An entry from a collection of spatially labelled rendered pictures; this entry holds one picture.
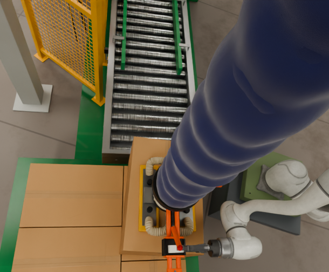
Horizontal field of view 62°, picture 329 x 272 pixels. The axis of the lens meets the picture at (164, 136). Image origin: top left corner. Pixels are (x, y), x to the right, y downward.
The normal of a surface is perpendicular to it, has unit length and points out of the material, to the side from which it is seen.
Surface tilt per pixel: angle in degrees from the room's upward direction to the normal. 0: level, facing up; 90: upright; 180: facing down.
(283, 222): 0
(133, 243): 0
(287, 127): 80
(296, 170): 7
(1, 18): 90
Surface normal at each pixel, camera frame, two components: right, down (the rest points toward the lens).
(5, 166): 0.19, -0.42
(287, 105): -0.21, 0.93
